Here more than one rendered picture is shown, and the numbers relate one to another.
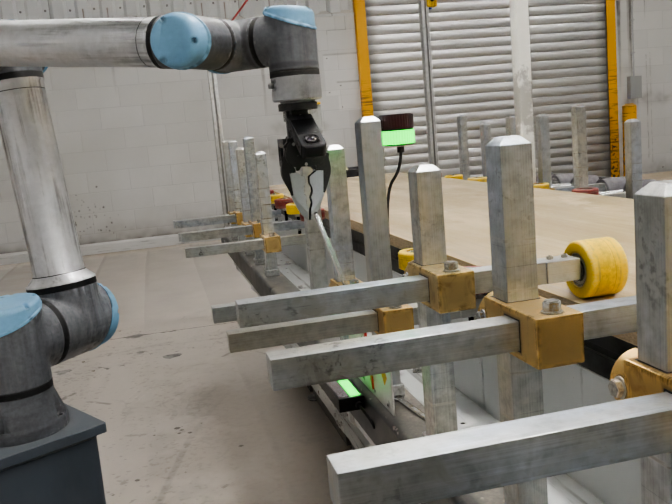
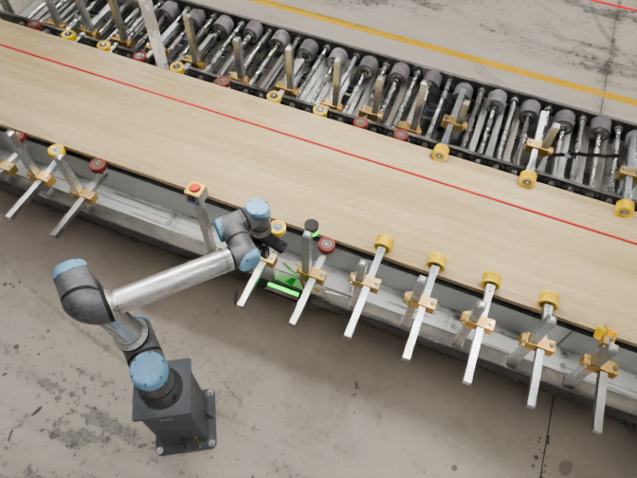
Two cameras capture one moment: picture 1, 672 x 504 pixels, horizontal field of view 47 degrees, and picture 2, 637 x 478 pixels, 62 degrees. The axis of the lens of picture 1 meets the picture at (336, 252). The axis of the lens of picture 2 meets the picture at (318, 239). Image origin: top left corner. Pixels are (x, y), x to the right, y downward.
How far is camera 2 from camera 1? 2.14 m
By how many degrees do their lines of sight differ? 65
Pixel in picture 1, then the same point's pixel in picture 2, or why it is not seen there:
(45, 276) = (136, 340)
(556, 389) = not seen: hidden behind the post
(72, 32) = (191, 282)
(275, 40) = (262, 223)
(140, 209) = not seen: outside the picture
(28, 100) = not seen: hidden behind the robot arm
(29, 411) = (177, 383)
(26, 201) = (119, 327)
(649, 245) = (478, 312)
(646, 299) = (474, 316)
